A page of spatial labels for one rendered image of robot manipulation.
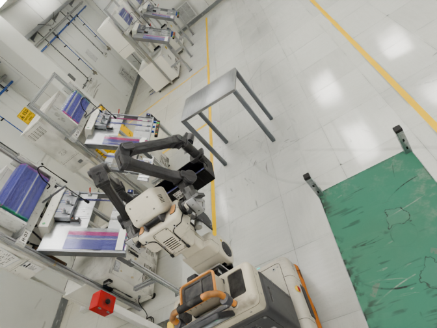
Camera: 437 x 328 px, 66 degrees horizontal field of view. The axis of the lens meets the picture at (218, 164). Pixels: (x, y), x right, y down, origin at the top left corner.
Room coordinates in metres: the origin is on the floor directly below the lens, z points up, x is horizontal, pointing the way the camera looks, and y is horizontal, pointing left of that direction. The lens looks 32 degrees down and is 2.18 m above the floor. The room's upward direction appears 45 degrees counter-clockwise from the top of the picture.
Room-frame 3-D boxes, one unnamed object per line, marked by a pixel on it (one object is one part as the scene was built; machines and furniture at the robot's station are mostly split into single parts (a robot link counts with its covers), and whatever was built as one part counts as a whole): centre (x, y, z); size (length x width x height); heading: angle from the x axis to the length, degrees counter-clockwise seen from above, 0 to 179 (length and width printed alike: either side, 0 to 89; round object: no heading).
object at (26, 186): (2.96, 1.37, 1.52); 0.51 x 0.13 x 0.27; 155
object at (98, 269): (2.96, 1.51, 0.31); 0.70 x 0.65 x 0.62; 155
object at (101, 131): (4.21, 0.73, 0.65); 1.01 x 0.73 x 1.29; 65
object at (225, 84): (3.37, -0.45, 0.40); 0.70 x 0.45 x 0.80; 59
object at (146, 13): (8.81, -1.21, 0.95); 1.36 x 0.82 x 1.90; 65
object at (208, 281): (1.28, 0.55, 0.87); 0.23 x 0.15 x 0.11; 71
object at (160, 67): (7.50, -0.58, 0.95); 1.36 x 0.82 x 1.90; 65
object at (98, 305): (2.11, 1.39, 0.39); 0.24 x 0.24 x 0.78; 65
